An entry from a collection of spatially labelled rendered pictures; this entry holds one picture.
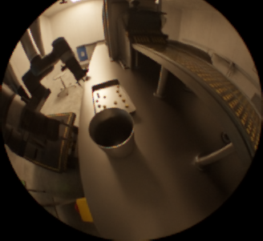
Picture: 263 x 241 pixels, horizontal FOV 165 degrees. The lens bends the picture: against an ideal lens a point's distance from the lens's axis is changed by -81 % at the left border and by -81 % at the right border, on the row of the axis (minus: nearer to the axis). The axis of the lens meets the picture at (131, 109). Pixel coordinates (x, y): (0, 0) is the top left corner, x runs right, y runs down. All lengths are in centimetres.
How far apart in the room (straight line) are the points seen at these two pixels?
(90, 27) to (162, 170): 423
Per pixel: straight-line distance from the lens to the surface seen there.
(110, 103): 31
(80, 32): 423
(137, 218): 25
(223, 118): 16
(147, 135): 24
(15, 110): 30
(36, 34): 93
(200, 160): 27
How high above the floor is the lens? 102
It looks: 49 degrees down
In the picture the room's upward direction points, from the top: 2 degrees counter-clockwise
